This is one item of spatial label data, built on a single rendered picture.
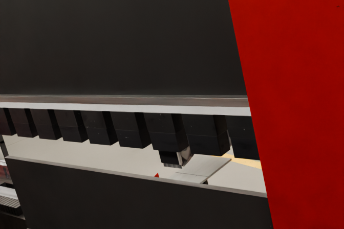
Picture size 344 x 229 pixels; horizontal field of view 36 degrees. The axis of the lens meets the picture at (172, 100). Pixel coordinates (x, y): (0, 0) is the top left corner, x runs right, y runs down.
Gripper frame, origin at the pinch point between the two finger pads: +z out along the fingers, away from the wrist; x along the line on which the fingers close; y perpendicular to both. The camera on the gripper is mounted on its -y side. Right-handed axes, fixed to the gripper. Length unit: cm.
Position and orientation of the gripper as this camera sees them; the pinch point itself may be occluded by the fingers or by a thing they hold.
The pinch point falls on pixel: (184, 163)
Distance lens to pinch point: 227.7
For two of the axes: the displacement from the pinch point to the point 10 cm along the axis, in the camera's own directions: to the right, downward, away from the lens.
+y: -6.8, -3.2, -6.7
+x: 6.9, 0.3, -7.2
